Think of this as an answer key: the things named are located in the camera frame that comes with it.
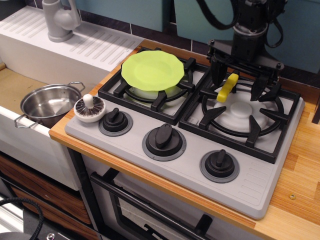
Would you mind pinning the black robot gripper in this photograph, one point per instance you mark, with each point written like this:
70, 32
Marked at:
246, 54

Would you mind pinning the yellow toy fry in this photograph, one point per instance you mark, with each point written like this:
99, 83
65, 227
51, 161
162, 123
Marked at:
229, 84

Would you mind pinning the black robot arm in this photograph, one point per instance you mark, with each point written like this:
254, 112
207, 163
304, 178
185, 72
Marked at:
252, 17

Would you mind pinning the green plastic plate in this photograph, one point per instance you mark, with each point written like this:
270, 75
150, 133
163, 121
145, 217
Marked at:
152, 70

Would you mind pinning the white brown toy mushroom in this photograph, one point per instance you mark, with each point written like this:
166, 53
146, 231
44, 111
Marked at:
89, 108

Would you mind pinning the stainless steel pot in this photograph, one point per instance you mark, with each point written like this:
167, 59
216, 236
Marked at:
48, 104

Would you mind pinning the white toy sink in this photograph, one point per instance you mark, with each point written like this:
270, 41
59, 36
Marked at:
84, 60

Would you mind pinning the black right burner grate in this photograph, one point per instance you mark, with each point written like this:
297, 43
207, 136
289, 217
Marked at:
262, 129

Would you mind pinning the black burner grate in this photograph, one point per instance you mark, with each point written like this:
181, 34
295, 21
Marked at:
262, 129
167, 105

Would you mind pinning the black left burner grate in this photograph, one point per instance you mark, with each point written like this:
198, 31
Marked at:
167, 105

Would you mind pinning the black right stove knob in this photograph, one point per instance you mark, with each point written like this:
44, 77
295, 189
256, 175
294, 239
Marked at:
219, 166

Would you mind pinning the black stove knob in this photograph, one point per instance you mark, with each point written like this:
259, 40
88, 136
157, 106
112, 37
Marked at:
219, 166
164, 143
115, 123

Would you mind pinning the black middle stove knob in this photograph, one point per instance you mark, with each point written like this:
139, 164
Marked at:
164, 143

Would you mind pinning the grey toy stove top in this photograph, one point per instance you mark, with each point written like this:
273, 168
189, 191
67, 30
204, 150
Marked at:
250, 193

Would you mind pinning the black left stove knob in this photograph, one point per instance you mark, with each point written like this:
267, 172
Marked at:
115, 123

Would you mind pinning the toy oven door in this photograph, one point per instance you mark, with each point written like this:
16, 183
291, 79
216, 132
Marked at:
145, 221

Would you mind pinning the grey toy faucet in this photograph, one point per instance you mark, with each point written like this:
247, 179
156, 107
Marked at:
60, 22

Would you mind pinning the wooden drawer front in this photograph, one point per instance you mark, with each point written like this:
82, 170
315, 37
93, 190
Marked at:
62, 207

